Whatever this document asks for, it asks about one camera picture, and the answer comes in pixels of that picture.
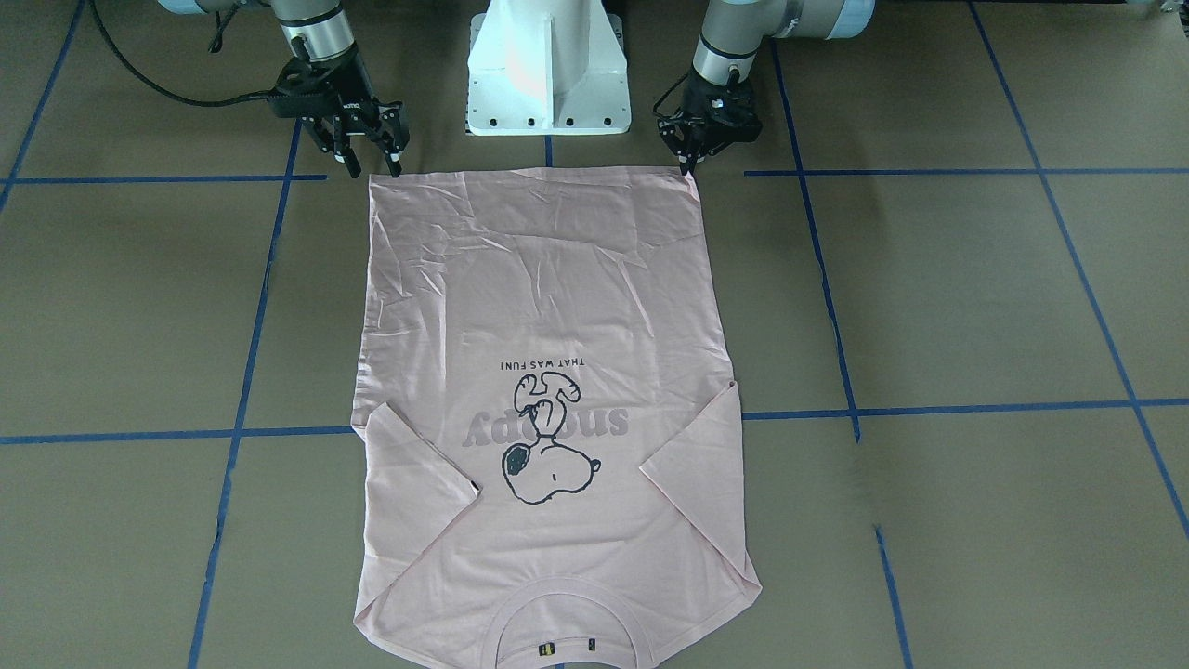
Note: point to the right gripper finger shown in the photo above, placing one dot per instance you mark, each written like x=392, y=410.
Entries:
x=344, y=154
x=391, y=149

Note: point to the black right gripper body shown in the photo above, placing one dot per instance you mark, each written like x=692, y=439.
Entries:
x=346, y=95

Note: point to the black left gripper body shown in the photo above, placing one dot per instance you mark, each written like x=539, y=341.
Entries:
x=724, y=115

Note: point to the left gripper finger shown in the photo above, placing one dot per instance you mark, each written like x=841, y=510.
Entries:
x=690, y=156

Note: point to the pink Snoopy t-shirt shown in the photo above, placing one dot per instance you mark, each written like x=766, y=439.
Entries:
x=551, y=423

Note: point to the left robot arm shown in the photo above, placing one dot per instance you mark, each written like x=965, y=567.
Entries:
x=733, y=32

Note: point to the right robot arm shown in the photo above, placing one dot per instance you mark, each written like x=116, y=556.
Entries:
x=315, y=31

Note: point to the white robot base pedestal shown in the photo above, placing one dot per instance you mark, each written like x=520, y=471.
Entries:
x=538, y=68

